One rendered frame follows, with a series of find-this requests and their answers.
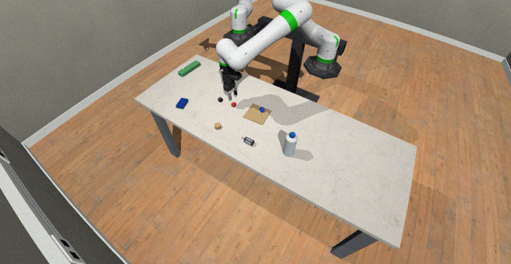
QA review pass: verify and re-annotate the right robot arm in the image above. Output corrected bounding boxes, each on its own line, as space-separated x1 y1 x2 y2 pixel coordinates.
230 0 253 41

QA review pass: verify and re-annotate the tan flat mat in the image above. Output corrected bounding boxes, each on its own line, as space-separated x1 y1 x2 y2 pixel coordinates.
243 104 271 125

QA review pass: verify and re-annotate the white plastic bottle with blue cap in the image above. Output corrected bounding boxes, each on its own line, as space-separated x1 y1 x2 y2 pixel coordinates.
283 132 298 157

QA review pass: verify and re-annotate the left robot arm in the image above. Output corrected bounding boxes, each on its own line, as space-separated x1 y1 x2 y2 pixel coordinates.
216 0 340 72

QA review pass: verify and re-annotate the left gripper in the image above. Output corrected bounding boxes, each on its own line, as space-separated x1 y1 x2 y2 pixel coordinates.
220 65 242 100

